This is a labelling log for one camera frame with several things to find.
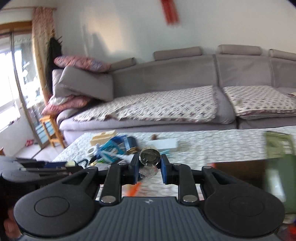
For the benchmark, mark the blue tissue pack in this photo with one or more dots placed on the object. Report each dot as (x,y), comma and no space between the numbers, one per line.
(109,150)

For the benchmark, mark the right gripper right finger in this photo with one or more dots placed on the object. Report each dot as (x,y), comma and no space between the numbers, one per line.
(182,176)

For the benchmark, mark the red Chinese knot decoration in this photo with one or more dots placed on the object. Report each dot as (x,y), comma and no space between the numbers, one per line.
(170,12)

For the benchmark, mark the patterned seat cover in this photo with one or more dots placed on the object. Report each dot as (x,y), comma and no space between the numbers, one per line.
(193,105)
(253,102)

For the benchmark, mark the white tape roll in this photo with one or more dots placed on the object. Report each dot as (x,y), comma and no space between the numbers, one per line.
(91,152)

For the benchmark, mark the grey sofa cushion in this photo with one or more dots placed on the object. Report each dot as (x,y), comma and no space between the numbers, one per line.
(73,81)

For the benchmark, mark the orange cardboard box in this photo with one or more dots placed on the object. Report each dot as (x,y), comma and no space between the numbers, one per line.
(252,172)

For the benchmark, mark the green round compact mirror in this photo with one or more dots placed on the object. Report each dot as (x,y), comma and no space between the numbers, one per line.
(70,164)

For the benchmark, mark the patterned seat cover middle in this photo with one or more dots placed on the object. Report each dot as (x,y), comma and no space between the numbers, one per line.
(253,102)

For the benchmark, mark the pink pillow lower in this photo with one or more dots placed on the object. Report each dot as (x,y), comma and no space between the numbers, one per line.
(57,105)

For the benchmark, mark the patterned seat cover left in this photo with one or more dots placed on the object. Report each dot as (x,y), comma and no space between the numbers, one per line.
(193,105)

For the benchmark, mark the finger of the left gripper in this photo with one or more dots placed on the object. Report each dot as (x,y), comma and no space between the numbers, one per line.
(43,171)
(36,163)

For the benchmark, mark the pink floral pillow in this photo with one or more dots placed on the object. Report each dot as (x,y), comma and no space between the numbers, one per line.
(83,63)

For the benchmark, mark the dark blue cylinder can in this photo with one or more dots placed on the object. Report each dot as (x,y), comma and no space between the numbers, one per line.
(131,145)

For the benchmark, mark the white flat box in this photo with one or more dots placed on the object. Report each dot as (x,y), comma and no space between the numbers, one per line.
(171,144)

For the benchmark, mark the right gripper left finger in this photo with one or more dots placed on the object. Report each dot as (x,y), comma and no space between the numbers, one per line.
(117,176)

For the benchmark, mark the grey sectional sofa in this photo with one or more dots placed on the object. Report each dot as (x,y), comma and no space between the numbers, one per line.
(232,65)

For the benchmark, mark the patterned curtain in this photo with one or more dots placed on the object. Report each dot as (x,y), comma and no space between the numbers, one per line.
(42,30)

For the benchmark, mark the wooden stool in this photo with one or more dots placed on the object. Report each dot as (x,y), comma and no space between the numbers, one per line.
(52,131)

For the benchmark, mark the leaf patterned table cloth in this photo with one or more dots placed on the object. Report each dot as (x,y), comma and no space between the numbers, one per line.
(195,149)

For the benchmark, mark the green transparent phone case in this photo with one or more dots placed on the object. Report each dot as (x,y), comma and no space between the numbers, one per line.
(280,168)

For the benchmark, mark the cream wooden desk organizer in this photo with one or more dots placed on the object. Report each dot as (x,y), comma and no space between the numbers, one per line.
(103,137)

